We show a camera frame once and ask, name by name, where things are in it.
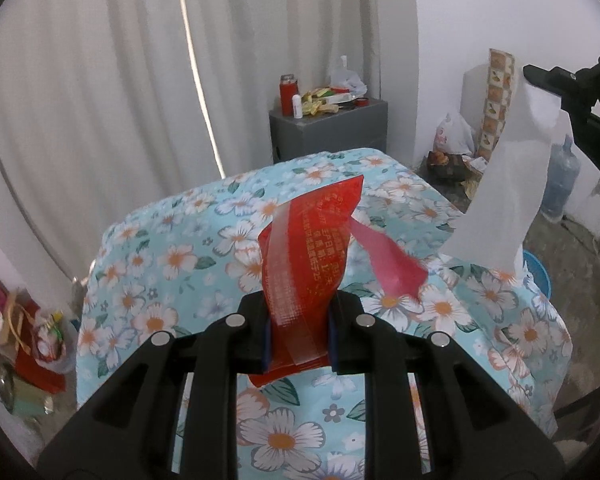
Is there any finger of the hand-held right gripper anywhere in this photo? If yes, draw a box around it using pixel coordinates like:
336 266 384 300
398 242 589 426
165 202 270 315
522 30 600 93
560 91 600 185

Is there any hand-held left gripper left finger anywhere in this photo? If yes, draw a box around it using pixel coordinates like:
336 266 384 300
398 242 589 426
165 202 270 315
37 292 276 480

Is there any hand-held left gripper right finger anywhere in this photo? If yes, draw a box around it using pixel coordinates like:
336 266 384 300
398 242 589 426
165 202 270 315
327 292 566 480

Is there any red foil packet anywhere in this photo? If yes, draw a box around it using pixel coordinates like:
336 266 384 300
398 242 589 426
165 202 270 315
250 175 428 388

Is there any white tissue paper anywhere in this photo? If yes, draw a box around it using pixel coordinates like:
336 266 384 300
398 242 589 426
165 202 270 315
442 77 573 273

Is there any blue plastic basket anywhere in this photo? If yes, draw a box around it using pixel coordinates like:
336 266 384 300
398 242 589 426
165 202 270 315
522 250 553 306

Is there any blue water jug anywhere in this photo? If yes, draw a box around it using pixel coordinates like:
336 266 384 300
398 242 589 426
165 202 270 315
540 133 581 221

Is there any checkered patterned roll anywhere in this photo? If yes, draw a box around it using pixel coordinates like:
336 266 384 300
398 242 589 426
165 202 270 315
475 48 518 161

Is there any white foam board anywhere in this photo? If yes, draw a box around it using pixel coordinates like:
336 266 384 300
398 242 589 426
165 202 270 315
461 62 492 133

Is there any floral light blue tablecloth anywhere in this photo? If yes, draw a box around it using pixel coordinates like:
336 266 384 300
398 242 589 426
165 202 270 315
75 147 573 480

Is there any white red-print plastic bag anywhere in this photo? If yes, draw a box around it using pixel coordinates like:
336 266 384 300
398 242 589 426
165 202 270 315
434 112 477 156

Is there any dark brown box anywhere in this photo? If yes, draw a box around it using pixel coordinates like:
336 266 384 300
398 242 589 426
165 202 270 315
426 150 473 183

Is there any grey cabinet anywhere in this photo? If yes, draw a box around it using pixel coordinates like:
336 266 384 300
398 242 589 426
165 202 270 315
269 97 388 166

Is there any bag of colorful items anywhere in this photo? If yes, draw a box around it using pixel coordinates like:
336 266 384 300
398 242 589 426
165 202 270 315
32 307 78 373

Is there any clear plastic bag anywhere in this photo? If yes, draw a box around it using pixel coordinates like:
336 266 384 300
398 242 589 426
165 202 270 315
329 55 368 98

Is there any pile of yellow packets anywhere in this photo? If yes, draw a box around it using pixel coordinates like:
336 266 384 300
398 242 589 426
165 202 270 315
300 87 338 115

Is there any red paper bag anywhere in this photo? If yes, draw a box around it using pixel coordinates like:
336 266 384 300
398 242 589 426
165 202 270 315
10 287 68 393

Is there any red thermos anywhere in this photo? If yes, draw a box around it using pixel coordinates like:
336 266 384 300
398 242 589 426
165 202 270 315
279 74 299 116

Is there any white curtain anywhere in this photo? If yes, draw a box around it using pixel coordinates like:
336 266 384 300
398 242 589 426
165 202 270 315
0 0 421 286

